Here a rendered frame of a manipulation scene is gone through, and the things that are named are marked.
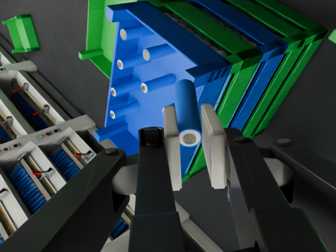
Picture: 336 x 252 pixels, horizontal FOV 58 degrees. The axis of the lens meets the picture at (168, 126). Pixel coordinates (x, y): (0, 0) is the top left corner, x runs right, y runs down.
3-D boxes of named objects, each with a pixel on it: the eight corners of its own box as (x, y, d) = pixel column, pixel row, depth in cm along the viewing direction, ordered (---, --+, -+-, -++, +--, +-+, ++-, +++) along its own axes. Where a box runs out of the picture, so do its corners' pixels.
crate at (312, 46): (263, 131, 82) (246, 142, 77) (210, 88, 91) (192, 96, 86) (329, 30, 61) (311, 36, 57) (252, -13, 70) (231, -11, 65)
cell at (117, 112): (139, 111, 64) (113, 121, 60) (134, 105, 64) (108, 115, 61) (141, 104, 62) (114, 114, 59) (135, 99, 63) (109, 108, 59)
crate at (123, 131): (179, 185, 63) (150, 204, 58) (123, 124, 72) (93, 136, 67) (234, 64, 42) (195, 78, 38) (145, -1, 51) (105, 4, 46)
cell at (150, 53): (141, 56, 46) (172, 48, 50) (148, 63, 45) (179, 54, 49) (143, 46, 45) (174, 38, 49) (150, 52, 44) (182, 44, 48)
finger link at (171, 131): (182, 191, 15) (167, 192, 15) (177, 144, 22) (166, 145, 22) (179, 134, 14) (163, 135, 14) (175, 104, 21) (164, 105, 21)
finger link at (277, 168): (232, 160, 13) (302, 157, 13) (217, 127, 18) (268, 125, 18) (232, 191, 13) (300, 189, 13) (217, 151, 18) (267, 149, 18)
